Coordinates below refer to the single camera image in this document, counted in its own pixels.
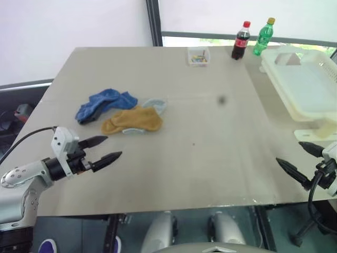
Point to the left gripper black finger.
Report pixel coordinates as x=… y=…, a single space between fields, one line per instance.
x=93 y=141
x=106 y=159

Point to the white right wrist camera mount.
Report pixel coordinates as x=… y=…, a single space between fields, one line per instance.
x=331 y=153

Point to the light blue sock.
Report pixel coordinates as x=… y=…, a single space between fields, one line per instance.
x=134 y=131
x=158 y=104

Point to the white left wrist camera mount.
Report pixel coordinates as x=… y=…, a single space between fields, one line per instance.
x=63 y=139

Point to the black table leg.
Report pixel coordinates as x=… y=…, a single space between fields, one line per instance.
x=110 y=234
x=264 y=229

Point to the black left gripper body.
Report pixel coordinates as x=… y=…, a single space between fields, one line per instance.
x=77 y=163

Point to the colourful small clips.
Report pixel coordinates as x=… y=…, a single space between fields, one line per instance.
x=199 y=58

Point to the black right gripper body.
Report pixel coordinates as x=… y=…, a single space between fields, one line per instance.
x=325 y=175

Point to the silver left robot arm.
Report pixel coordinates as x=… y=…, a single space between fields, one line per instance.
x=29 y=168

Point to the dark grey furniture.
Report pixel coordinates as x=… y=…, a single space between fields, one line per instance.
x=15 y=92

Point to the white plastic basket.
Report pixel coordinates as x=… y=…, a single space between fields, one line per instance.
x=302 y=87

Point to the grey rounded body cover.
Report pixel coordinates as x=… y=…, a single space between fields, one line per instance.
x=210 y=249

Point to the mustard yellow sock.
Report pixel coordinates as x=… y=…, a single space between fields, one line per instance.
x=142 y=118
x=108 y=127

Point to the white window blind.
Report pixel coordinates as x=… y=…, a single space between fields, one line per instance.
x=205 y=15

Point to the purple and white shoe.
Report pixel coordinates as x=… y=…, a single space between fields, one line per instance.
x=48 y=246

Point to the green bottle with yellow cap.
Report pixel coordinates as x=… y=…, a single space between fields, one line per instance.
x=262 y=37

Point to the grey rounded leg cover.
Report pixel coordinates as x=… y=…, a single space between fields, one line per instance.
x=158 y=234
x=227 y=229

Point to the white plastic base piece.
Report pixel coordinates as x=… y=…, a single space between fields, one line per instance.
x=310 y=135

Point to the small clear plastic box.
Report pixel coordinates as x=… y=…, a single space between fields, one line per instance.
x=190 y=56

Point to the black tripod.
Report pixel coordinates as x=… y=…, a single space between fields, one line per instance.
x=302 y=233

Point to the blue terry sock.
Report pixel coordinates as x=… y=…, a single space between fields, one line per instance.
x=125 y=101
x=92 y=105

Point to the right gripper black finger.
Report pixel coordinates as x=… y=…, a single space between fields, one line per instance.
x=313 y=149
x=293 y=171

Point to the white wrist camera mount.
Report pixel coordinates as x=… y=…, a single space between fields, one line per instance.
x=331 y=153
x=63 y=139

